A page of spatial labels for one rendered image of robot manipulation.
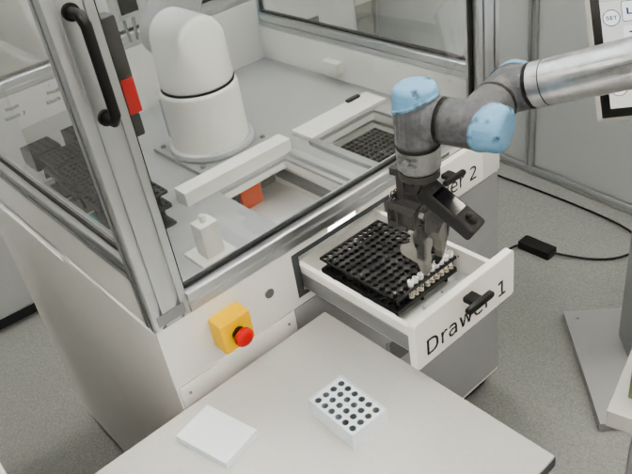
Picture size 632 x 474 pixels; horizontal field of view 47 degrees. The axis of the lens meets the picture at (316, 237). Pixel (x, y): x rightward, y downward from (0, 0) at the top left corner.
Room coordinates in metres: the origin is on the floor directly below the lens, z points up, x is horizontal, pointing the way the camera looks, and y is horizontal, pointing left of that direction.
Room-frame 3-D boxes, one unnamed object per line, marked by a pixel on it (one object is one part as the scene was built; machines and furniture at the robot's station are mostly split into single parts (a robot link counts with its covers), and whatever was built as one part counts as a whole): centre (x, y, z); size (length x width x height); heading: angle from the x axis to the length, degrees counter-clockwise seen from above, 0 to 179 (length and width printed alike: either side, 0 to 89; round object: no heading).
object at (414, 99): (1.07, -0.20, 1.28); 0.09 x 0.08 x 0.11; 50
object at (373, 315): (1.22, -0.13, 0.86); 0.40 x 0.26 x 0.06; 36
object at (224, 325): (1.10, 0.19, 0.88); 0.07 x 0.05 x 0.07; 126
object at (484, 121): (1.02, -0.28, 1.27); 0.11 x 0.11 x 0.08; 50
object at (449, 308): (1.05, -0.25, 0.87); 0.29 x 0.02 x 0.11; 126
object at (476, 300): (1.03, -0.27, 0.91); 0.07 x 0.04 x 0.01; 126
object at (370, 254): (1.21, -0.14, 0.87); 0.22 x 0.18 x 0.06; 36
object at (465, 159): (1.49, -0.32, 0.87); 0.29 x 0.02 x 0.11; 126
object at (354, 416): (0.93, 0.00, 0.78); 0.12 x 0.08 x 0.04; 34
